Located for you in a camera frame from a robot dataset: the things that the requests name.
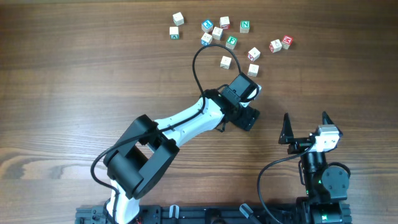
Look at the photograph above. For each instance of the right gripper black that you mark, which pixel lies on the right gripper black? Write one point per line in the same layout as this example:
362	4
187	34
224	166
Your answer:
286	137

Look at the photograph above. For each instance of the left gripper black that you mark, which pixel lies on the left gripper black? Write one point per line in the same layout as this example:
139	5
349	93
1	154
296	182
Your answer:
247	123

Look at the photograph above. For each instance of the wooden block hammer picture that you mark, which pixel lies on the wooden block hammer picture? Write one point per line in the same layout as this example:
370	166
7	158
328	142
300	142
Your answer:
225	62

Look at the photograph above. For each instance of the wooden block number four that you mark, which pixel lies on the wooden block number four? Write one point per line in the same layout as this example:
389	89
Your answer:
254	54

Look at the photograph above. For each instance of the wooden block yellow side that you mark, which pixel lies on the wooden block yellow side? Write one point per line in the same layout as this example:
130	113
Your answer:
252	96

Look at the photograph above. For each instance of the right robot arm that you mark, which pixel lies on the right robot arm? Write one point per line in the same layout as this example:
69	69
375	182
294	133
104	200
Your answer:
326	183

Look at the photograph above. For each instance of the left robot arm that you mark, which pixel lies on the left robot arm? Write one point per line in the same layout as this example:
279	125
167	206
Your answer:
147	148

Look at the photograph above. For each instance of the plain wooden block green side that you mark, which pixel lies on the plain wooden block green side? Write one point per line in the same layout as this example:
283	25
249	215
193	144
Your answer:
253	70

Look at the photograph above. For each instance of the green letter F block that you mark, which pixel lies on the green letter F block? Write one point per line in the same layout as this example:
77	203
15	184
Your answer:
231	42

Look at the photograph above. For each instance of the wooden block red A side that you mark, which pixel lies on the wooden block red A side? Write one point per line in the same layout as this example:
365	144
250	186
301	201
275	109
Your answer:
275	46

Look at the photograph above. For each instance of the wooden block blue A side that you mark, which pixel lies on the wooden block blue A side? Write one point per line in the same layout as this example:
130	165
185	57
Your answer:
206	39

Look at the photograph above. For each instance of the green letter N block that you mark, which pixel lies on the green letter N block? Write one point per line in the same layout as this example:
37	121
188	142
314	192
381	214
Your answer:
244	26

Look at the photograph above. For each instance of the red letter M block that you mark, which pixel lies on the red letter M block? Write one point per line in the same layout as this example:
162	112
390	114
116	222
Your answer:
287	41

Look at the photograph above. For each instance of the blue letter P block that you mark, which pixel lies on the blue letter P block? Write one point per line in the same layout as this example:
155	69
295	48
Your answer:
207	26

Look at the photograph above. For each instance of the wooden block green A side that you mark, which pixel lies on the wooden block green A side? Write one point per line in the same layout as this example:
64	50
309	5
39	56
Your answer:
174	33

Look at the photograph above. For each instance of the plain wooden block top-left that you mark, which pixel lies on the plain wooden block top-left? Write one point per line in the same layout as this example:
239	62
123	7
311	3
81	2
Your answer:
178	19

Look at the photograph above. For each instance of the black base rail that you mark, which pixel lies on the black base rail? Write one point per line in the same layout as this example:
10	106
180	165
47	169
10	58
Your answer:
285	213

